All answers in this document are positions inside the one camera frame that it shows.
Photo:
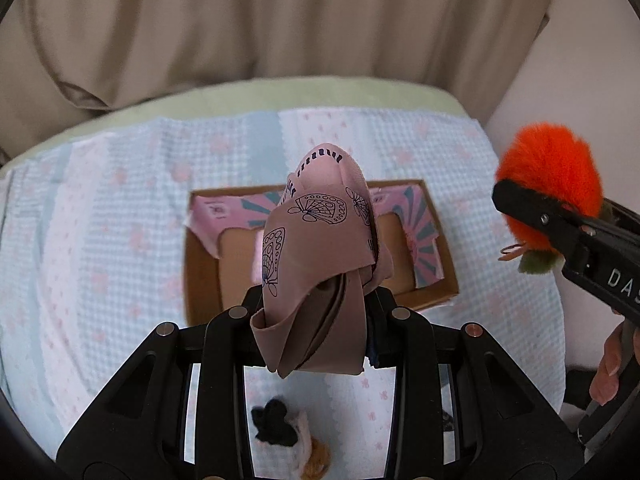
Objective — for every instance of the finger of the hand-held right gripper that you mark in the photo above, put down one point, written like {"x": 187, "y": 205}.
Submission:
{"x": 540, "y": 217}

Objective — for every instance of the blue and pink waffle blanket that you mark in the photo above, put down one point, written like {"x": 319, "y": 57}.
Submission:
{"x": 125, "y": 210}

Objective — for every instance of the orange plush fruit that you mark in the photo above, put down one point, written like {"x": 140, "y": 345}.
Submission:
{"x": 545, "y": 160}

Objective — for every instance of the pink butterfly print cloth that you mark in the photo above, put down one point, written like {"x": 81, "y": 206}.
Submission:
{"x": 310, "y": 260}

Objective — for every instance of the cardboard box with pink flaps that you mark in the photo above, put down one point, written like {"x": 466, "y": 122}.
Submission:
{"x": 235, "y": 270}

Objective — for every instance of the small doll with black bow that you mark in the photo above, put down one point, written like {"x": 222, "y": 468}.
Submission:
{"x": 272, "y": 425}

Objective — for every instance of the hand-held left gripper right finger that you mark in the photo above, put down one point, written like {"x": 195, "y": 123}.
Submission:
{"x": 415, "y": 355}

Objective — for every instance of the person's right hand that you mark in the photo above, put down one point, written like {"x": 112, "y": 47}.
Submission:
{"x": 612, "y": 365}

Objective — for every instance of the light green bed sheet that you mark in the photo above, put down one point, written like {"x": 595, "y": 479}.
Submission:
{"x": 300, "y": 92}

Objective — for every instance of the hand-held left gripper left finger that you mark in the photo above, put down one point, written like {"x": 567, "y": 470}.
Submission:
{"x": 225, "y": 355}

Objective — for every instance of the small dark object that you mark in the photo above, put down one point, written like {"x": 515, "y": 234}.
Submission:
{"x": 448, "y": 420}

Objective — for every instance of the beige curtain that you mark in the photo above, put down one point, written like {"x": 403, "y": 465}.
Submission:
{"x": 250, "y": 20}

